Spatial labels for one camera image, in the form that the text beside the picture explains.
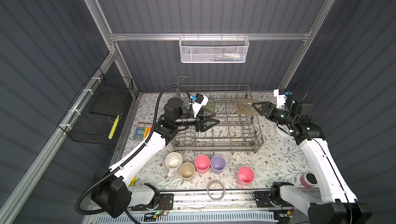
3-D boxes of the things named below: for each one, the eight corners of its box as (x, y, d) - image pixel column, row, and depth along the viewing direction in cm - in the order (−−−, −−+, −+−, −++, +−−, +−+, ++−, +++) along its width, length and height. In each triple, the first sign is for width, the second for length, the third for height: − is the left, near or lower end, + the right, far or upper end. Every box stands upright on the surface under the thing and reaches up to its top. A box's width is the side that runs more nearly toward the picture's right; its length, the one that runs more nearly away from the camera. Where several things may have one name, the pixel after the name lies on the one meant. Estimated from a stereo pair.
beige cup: (180, 181, 82) (178, 175, 73) (181, 169, 86) (179, 162, 77) (195, 181, 82) (194, 175, 73) (195, 169, 86) (194, 162, 77)
